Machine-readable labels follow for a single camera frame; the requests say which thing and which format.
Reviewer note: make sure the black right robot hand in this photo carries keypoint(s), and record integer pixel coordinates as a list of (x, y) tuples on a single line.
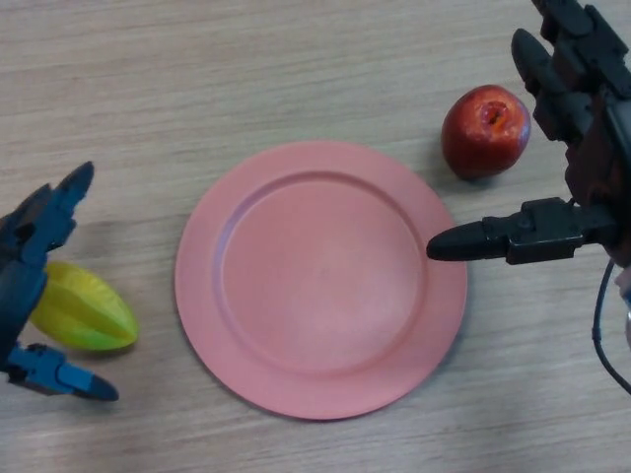
[(547, 231)]

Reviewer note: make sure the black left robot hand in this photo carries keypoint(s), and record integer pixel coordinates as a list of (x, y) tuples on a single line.
[(20, 276)]

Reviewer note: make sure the red apple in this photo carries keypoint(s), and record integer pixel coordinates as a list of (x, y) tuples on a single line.
[(478, 138)]

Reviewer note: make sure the yellow starfruit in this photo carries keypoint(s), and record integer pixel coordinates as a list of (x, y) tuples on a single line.
[(84, 315)]

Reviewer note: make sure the pink round plate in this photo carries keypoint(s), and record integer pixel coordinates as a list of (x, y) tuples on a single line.
[(320, 276)]

